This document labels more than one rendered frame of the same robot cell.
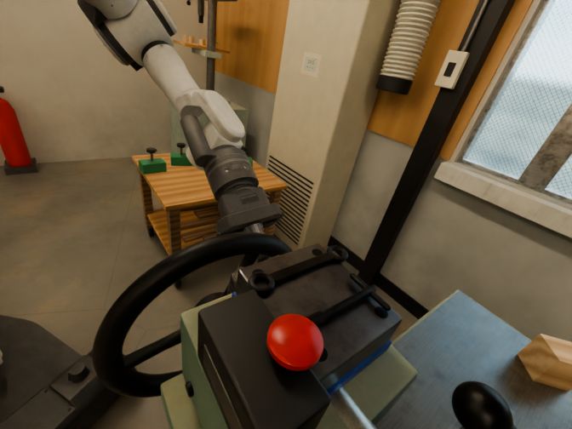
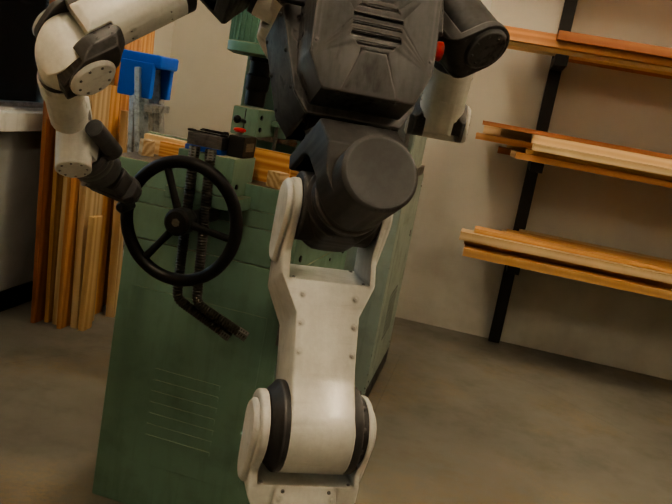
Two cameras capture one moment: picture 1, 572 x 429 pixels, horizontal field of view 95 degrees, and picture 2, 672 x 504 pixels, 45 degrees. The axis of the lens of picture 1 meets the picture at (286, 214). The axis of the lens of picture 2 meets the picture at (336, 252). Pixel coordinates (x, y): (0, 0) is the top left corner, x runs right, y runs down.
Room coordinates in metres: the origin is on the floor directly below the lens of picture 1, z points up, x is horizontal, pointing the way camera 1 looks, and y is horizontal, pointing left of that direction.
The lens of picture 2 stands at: (0.95, 1.68, 1.14)
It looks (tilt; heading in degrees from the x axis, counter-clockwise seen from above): 11 degrees down; 235
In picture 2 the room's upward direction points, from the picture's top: 10 degrees clockwise
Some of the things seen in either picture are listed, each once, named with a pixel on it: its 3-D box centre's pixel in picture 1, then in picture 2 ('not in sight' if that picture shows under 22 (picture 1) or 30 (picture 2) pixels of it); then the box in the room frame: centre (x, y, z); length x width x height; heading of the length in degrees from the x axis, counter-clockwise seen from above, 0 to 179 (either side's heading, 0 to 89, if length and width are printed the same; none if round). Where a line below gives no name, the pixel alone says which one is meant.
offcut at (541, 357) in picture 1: (553, 362); (146, 147); (0.19, -0.31, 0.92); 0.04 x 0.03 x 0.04; 85
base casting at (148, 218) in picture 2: not in sight; (251, 222); (-0.11, -0.24, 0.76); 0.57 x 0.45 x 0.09; 42
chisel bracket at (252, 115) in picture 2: not in sight; (254, 124); (-0.03, -0.17, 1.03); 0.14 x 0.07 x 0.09; 42
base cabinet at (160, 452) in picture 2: not in sight; (228, 359); (-0.10, -0.24, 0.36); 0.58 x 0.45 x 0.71; 42
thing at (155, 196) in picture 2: not in sight; (229, 205); (0.03, -0.12, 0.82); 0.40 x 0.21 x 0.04; 132
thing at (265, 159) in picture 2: not in sight; (250, 162); (0.01, -0.08, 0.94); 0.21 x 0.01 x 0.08; 132
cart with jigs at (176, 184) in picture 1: (208, 203); not in sight; (1.32, 0.46, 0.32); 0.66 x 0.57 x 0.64; 134
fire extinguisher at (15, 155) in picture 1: (8, 131); not in sight; (1.75, 2.12, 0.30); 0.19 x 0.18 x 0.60; 45
